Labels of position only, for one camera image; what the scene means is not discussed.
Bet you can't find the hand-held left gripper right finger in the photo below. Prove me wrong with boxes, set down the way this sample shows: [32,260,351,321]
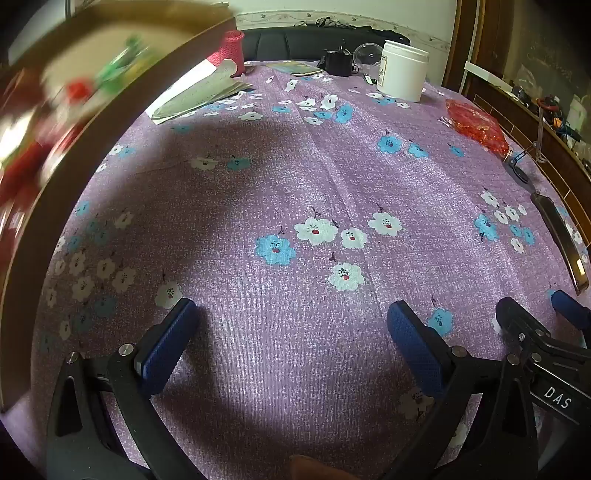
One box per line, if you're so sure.
[387,300,541,480]

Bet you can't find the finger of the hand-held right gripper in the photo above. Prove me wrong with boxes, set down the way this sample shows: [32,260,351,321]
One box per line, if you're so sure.
[495,296,555,360]
[549,290,591,347]

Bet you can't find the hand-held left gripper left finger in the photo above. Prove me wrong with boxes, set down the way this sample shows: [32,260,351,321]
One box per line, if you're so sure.
[46,298,204,480]

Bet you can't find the shallow cardboard box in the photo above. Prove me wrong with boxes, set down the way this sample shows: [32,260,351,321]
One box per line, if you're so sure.
[0,0,238,411]

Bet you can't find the black flat device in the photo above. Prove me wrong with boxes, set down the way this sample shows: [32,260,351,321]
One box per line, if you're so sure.
[530,191,589,296]

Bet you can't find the grey scissors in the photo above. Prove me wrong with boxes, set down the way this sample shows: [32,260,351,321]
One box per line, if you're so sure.
[503,143,541,192]

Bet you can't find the red plastic bag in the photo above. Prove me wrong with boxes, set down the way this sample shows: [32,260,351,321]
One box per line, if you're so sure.
[444,98,511,158]

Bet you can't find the wooden cabinet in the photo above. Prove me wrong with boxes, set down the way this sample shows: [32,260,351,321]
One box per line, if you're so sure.
[443,0,591,222]

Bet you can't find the stack of printed papers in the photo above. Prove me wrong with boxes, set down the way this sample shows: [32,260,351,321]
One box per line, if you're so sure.
[148,59,254,125]

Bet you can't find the white plastic jar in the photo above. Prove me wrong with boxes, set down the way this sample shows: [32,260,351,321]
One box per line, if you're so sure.
[376,40,430,103]

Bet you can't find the black small pouch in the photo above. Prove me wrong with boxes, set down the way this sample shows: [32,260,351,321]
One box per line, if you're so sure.
[318,46,356,77]

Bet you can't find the clear glass jar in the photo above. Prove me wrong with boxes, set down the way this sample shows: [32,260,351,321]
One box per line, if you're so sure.
[353,42,386,77]

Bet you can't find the pink knitted bottle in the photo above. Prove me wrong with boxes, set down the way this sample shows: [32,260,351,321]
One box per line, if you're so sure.
[205,30,245,77]

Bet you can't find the green booklet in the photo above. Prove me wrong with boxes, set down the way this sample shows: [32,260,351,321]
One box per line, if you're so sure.
[267,60,324,77]

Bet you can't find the black leather sofa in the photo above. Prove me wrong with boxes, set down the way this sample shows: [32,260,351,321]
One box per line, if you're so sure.
[242,25,411,63]

